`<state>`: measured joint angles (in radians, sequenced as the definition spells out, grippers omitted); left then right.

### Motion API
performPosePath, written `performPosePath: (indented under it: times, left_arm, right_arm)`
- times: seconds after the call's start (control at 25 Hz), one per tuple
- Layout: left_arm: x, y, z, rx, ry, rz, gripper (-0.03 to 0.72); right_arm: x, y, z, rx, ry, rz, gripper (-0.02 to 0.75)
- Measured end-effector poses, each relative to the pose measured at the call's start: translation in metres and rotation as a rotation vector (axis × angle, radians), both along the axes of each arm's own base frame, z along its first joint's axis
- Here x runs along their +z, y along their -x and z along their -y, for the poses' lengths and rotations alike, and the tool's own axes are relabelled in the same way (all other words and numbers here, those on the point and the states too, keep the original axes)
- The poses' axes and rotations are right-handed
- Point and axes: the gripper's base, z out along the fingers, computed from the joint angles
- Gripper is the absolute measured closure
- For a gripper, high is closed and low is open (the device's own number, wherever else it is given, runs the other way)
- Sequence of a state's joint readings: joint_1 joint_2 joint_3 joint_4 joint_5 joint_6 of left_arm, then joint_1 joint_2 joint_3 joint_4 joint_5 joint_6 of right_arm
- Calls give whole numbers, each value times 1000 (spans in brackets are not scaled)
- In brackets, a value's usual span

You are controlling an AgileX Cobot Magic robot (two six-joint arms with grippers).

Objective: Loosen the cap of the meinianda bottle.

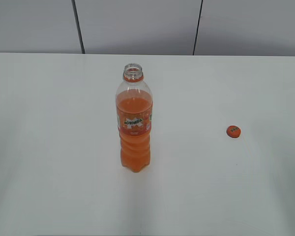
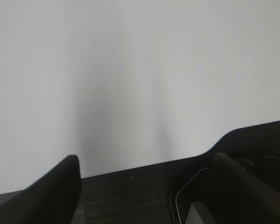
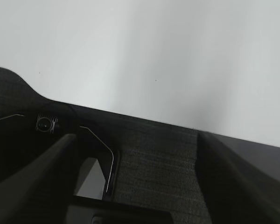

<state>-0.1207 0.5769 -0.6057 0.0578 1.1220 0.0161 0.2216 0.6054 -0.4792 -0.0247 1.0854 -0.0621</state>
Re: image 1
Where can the orange soda plastic bottle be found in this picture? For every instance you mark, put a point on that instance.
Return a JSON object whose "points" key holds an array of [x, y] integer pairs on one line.
{"points": [[134, 105]]}

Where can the orange bottle cap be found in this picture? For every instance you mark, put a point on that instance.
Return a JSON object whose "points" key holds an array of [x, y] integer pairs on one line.
{"points": [[233, 131]]}

